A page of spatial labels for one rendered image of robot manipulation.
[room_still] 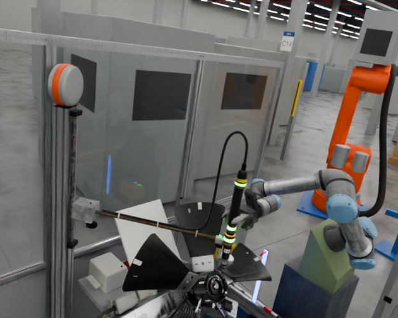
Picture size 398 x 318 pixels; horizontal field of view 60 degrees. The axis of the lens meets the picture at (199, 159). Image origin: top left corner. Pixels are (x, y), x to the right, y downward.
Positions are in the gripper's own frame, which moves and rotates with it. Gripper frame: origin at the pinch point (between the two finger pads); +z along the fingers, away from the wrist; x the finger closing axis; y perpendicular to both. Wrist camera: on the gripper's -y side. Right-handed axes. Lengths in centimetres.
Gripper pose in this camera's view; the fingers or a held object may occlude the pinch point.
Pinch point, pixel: (229, 217)
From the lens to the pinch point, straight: 135.8
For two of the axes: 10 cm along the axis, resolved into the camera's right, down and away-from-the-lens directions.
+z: -6.9, 1.4, -7.1
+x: -7.1, -3.3, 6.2
